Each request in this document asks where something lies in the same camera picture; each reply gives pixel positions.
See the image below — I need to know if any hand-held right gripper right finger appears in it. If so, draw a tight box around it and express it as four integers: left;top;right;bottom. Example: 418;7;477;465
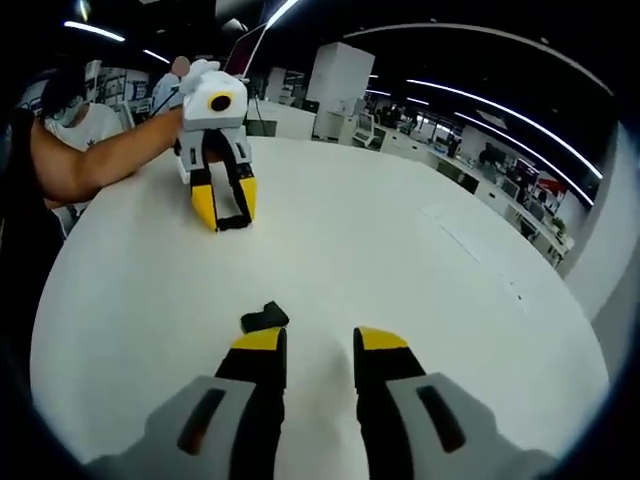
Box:
352;325;559;480

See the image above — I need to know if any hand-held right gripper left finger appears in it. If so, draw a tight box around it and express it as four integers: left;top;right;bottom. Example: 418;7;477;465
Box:
92;326;290;480

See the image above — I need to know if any open laptop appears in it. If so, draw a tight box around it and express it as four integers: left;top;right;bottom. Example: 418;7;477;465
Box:
226;21;275;77

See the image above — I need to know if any long curved ceiling light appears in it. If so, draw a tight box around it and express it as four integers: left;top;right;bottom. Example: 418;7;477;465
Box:
261;0;302;27

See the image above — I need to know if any white office chair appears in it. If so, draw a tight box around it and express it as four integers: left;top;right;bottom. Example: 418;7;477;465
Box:
351;110;387;149

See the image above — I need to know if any white square column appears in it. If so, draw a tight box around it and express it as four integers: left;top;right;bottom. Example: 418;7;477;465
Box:
311;41;377;145

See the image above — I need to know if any white office desk row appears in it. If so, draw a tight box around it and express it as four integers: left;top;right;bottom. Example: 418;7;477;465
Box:
349;113;577;267

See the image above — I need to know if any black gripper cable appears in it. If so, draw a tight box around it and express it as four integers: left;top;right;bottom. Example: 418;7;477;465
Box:
151;84;185;120

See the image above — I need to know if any table cable outlet panel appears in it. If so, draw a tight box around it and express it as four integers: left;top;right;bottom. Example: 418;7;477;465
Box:
418;205;527;317

